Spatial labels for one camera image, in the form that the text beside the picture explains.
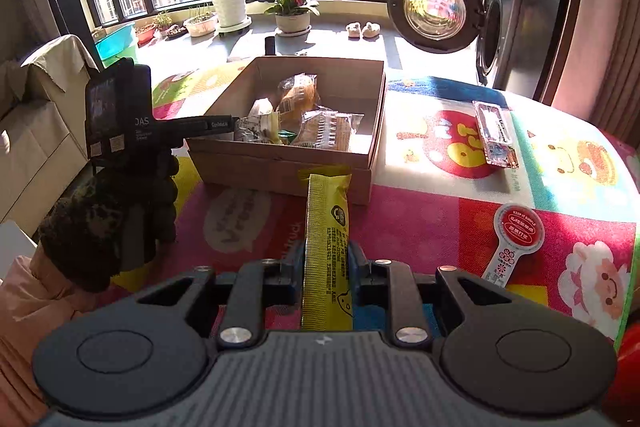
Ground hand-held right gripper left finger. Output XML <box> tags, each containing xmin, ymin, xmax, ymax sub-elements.
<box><xmin>120</xmin><ymin>241</ymin><xmax>307</xmax><ymax>352</ymax></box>

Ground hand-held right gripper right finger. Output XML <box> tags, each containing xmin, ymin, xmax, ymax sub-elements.
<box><xmin>347</xmin><ymin>241</ymin><xmax>533</xmax><ymax>350</ymax></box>

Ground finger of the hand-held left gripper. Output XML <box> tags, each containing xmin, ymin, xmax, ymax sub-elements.
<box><xmin>172</xmin><ymin>114</ymin><xmax>237</xmax><ymax>140</ymax></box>

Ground yellow snack packet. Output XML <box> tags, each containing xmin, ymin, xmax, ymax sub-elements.
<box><xmin>298</xmin><ymin>165</ymin><xmax>354</xmax><ymax>334</ymax></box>

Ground beige cardboard box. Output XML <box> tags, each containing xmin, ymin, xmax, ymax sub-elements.
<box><xmin>186</xmin><ymin>55</ymin><xmax>387</xmax><ymax>206</ymax></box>

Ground orange bread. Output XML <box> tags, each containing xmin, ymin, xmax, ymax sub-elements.
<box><xmin>276</xmin><ymin>73</ymin><xmax>320</xmax><ymax>116</ymax></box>

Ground round bread bun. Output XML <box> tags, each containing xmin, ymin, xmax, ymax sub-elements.
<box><xmin>292</xmin><ymin>108</ymin><xmax>364</xmax><ymax>153</ymax></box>

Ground person's left forearm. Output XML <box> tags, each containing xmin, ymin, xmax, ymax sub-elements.
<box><xmin>0</xmin><ymin>252</ymin><xmax>118</xmax><ymax>427</ymax></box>

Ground person's left hand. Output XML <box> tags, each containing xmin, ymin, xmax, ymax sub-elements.
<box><xmin>39</xmin><ymin>151</ymin><xmax>180</xmax><ymax>294</ymax></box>

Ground teal plastic basin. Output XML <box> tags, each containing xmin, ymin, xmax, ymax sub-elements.
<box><xmin>94</xmin><ymin>21</ymin><xmax>139</xmax><ymax>68</ymax></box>

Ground small red planter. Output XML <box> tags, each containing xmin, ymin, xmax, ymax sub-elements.
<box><xmin>134</xmin><ymin>13</ymin><xmax>175</xmax><ymax>46</ymax></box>

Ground beige sofa with cloth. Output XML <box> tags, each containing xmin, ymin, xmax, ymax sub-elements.
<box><xmin>0</xmin><ymin>34</ymin><xmax>103</xmax><ymax>235</ymax></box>

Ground small white planter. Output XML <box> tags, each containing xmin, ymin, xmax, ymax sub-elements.
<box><xmin>183</xmin><ymin>4</ymin><xmax>219</xmax><ymax>38</ymax></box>

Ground pink flowers in white pot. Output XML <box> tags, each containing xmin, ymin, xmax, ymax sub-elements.
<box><xmin>257</xmin><ymin>0</ymin><xmax>321</xmax><ymax>36</ymax></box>

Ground red round-top sachet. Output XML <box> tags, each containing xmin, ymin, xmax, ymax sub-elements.
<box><xmin>482</xmin><ymin>202</ymin><xmax>545</xmax><ymax>294</ymax></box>

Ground pair of white slippers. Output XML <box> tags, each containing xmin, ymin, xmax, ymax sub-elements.
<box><xmin>346</xmin><ymin>21</ymin><xmax>382</xmax><ymax>40</ymax></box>

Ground clear plastic packet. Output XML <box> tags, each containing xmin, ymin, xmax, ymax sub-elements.
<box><xmin>472</xmin><ymin>100</ymin><xmax>520</xmax><ymax>170</ymax></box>

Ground round washing machine door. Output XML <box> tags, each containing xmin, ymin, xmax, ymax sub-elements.
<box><xmin>387</xmin><ymin>0</ymin><xmax>487</xmax><ymax>54</ymax></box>

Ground red object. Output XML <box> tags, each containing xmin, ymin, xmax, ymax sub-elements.
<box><xmin>606</xmin><ymin>321</ymin><xmax>640</xmax><ymax>414</ymax></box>

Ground grey washing machine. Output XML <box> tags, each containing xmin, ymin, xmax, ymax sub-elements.
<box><xmin>474</xmin><ymin>0</ymin><xmax>532</xmax><ymax>88</ymax></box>

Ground beige curtain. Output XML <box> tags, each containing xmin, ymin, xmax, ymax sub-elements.
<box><xmin>547</xmin><ymin>0</ymin><xmax>640</xmax><ymax>135</ymax></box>

